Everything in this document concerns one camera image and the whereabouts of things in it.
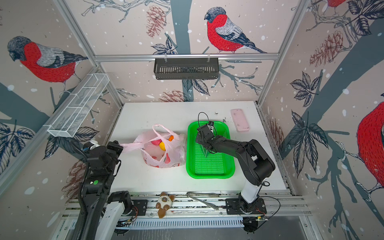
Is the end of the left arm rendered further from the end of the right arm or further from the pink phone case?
the pink phone case

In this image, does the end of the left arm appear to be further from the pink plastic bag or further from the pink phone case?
the pink phone case

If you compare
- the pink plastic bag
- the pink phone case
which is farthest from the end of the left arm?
the pink phone case

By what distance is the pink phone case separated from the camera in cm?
105
